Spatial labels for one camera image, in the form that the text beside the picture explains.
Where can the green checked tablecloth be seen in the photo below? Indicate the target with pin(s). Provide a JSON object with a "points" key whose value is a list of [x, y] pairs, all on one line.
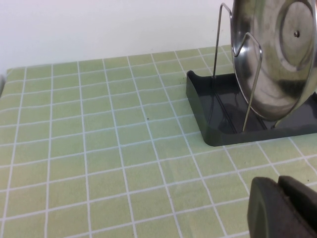
{"points": [[99, 148]]}

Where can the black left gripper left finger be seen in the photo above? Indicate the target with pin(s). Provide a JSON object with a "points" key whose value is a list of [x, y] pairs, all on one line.
{"points": [[267, 215]]}

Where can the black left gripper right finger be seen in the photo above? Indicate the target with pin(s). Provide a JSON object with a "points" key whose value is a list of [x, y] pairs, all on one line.
{"points": [[302, 196]]}

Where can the stainless steel pot lid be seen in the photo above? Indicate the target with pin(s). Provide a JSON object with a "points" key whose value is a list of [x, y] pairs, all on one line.
{"points": [[272, 62]]}

